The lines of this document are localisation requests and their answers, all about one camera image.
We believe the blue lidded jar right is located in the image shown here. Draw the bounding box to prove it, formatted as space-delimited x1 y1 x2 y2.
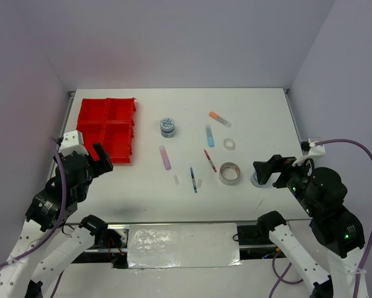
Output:
250 171 266 187

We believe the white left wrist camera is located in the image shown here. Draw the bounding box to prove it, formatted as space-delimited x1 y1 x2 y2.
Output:
59 130 88 156

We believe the pink highlighter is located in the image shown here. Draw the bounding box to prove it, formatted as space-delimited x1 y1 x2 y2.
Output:
159 145 171 170

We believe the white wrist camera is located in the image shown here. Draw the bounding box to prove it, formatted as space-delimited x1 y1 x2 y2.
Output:
59 130 88 156
301 138 325 162

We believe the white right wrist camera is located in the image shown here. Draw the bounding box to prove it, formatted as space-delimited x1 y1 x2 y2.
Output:
301 138 325 162

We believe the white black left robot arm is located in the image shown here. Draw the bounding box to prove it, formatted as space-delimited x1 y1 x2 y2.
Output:
0 142 127 297

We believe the blue highlighter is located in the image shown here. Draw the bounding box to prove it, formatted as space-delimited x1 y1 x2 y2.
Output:
205 125 215 148

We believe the blue gel pen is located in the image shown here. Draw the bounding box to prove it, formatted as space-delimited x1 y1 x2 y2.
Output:
189 166 197 193

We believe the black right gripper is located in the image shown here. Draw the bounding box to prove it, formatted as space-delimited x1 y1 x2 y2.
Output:
252 151 319 214

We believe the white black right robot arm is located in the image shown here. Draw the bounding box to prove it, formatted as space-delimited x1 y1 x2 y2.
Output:
253 155 368 297

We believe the orange capped highlighter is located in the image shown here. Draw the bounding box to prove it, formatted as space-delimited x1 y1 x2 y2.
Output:
209 111 231 127

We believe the blue lidded jar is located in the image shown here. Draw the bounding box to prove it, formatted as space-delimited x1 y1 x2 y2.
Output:
250 171 266 187
160 117 175 138

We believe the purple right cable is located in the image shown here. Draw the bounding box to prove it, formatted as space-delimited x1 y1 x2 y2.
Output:
268 138 372 298

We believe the blue lidded jar centre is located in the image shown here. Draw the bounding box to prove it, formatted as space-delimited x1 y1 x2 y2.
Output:
160 117 175 138

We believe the large clear tape roll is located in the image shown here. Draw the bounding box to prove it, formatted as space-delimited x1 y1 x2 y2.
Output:
219 162 241 186

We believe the red four-compartment bin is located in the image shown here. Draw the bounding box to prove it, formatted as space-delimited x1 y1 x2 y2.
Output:
76 97 136 165

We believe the silver taped panel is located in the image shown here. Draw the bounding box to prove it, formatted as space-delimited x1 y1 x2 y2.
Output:
127 223 242 269

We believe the red gel pen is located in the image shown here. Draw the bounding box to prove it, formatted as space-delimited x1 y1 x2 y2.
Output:
204 149 217 173

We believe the small clear tape roll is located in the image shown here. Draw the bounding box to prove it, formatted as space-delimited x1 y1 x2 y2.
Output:
223 138 235 150

